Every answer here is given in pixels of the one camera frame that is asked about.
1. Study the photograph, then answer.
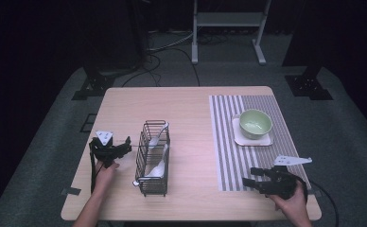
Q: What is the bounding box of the white floor cable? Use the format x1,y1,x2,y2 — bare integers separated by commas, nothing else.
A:
147,31,195,54

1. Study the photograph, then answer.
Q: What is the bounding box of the black wire dish rack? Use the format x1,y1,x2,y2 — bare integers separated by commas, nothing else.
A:
134,119,171,198

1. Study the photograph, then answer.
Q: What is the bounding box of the grey tape strip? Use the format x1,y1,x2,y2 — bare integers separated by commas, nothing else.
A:
307,188,323,199
60,186,82,197

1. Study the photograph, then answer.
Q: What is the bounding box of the white square plate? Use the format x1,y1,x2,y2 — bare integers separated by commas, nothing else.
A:
232,114,274,148

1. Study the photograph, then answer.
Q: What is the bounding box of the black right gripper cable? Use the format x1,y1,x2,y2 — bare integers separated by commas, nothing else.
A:
304,178,341,227

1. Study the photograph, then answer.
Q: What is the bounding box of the black stand base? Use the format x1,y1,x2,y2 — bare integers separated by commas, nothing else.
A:
284,64,334,101
71,64,117,101

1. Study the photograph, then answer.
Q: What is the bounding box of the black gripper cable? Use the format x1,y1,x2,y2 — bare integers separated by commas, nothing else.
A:
88,141,105,195
304,178,341,227

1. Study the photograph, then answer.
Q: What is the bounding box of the grey striped placemat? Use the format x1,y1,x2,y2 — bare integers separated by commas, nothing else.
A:
208,95,312,192

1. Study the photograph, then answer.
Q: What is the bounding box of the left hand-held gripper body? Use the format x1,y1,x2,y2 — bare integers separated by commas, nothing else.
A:
89,130,125,168

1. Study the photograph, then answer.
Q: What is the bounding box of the black floor cable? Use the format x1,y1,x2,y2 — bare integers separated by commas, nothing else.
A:
120,46,201,88

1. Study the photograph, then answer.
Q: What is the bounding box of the person's left hand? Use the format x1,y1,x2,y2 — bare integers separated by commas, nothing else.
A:
94,159,121,191

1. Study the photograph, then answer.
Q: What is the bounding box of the green ceramic bowl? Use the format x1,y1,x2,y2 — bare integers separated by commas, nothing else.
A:
238,108,273,141

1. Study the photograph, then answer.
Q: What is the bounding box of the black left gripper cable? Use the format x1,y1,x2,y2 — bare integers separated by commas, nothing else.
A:
88,141,105,195

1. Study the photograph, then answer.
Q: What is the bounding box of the white metal stand frame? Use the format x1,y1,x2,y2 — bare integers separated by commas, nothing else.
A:
191,0,272,66

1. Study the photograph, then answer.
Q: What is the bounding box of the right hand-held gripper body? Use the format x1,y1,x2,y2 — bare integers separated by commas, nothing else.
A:
259,154,314,201

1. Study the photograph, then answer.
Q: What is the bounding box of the person's right hand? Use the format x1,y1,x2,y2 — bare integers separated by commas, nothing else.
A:
267,180,309,219

